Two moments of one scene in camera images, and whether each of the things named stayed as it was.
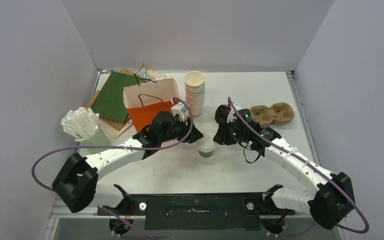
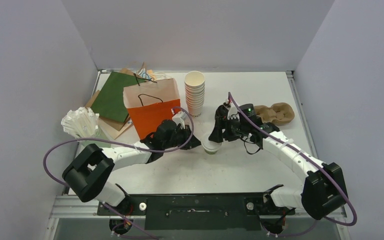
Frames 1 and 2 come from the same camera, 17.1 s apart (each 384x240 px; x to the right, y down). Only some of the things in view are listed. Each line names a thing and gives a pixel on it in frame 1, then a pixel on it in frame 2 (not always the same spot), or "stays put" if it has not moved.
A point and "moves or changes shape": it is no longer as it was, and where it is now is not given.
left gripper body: x=180 y=130 -> x=182 y=135
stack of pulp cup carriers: x=279 y=113 stays put
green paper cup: x=205 y=154 moves or changes shape
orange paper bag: x=143 y=100 stays put
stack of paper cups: x=194 y=84 stays put
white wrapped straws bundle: x=81 y=123 stays put
